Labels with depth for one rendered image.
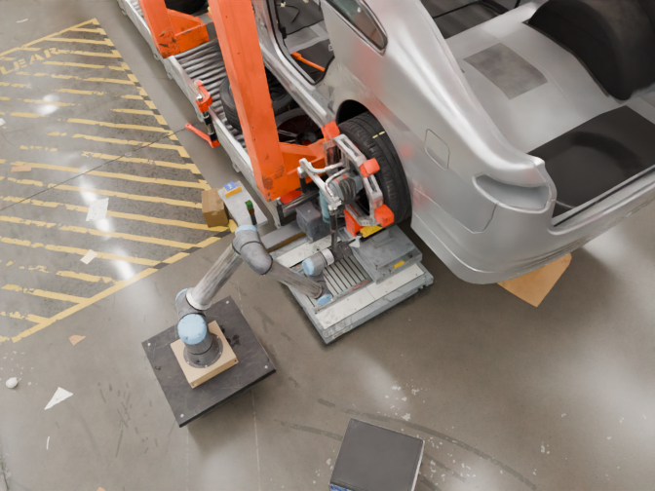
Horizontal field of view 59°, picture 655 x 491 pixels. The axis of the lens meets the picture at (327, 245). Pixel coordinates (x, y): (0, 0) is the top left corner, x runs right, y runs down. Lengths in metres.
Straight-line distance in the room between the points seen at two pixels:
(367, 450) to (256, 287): 1.47
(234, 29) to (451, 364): 2.26
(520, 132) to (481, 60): 0.58
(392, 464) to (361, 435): 0.21
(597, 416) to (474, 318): 0.88
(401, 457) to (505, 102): 2.08
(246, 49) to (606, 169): 2.06
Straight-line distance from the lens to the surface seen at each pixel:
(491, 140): 2.46
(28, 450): 4.05
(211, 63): 5.57
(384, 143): 3.16
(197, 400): 3.40
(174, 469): 3.64
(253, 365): 3.41
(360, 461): 3.10
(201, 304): 3.29
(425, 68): 2.67
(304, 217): 3.83
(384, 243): 3.87
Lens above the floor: 3.30
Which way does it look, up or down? 52 degrees down
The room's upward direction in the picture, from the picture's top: 8 degrees counter-clockwise
